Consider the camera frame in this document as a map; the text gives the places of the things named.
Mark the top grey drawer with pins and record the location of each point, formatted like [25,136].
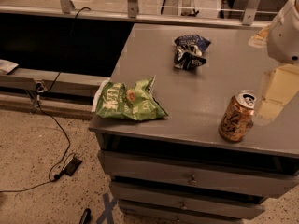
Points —
[196,175]

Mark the grey metal rail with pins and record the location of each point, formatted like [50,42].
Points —
[178,12]

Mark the green jalapeno chip bag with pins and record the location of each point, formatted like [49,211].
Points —
[116,101]

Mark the grey drawer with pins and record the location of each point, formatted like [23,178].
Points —
[196,175]
[176,215]
[185,201]

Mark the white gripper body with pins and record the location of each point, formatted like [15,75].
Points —
[284,39]

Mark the bottom grey drawer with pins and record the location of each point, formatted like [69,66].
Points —
[176,215]

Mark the black power adapter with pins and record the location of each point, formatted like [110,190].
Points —
[72,166]

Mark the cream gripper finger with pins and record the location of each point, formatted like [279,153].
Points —
[259,40]
[278,88]

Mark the blue tape cross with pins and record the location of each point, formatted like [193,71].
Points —
[109,204]

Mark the white paper on ledge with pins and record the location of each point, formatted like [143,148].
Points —
[7,66]

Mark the orange soda can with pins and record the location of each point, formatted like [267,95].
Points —
[237,118]

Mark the middle grey drawer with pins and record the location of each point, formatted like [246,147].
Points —
[185,201]

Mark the grey low ledge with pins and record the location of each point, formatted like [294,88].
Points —
[66,83]

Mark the grey drawer cabinet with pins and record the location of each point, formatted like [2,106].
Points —
[195,102]

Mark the blue chip bag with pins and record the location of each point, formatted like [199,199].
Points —
[189,51]

